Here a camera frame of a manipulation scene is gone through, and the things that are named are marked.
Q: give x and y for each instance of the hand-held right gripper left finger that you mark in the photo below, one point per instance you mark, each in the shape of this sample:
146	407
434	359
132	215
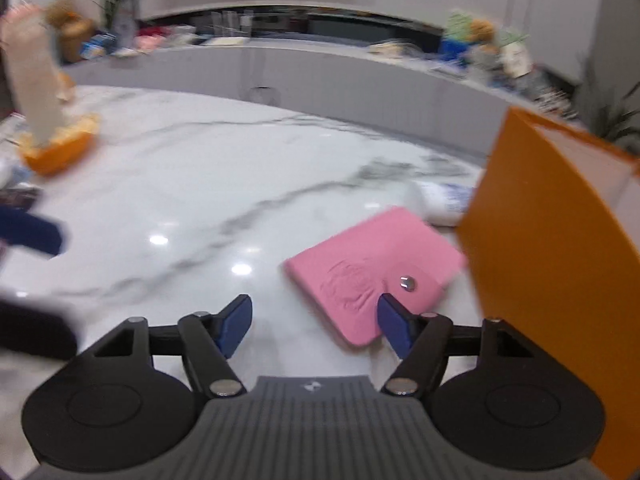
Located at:
235	325

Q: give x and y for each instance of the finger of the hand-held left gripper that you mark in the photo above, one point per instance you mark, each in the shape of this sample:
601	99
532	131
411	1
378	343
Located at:
30	232
35	330

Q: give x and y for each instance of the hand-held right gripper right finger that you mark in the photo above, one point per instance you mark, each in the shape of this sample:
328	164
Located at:
395	327

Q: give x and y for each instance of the pink snap wallet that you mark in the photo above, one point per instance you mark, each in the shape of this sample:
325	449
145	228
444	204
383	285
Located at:
365	270

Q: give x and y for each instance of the orange storage box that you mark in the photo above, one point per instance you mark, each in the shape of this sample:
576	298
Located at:
550	260

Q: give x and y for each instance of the orange fruit peel half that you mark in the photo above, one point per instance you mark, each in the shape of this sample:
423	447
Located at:
62	150

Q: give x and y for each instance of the white tissue packet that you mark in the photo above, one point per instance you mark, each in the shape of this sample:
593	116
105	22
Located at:
442	202

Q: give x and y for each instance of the small blue white box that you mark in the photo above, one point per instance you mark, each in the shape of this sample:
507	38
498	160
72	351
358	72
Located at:
97	47

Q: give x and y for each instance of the brown stuffed toy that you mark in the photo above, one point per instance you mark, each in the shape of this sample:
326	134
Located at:
70	30

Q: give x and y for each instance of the pink cloth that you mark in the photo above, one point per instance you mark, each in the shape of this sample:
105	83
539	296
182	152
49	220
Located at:
152	40

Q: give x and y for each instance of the green potted plant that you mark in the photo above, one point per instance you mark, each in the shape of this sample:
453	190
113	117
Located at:
607	110
117	5

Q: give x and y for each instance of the white television console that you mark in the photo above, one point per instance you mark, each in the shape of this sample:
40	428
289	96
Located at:
310	75

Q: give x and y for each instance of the blue printed box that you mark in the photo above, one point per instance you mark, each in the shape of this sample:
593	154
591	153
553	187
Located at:
455	47

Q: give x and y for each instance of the small brown teddy bear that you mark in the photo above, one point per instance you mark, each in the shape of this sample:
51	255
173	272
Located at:
482	35

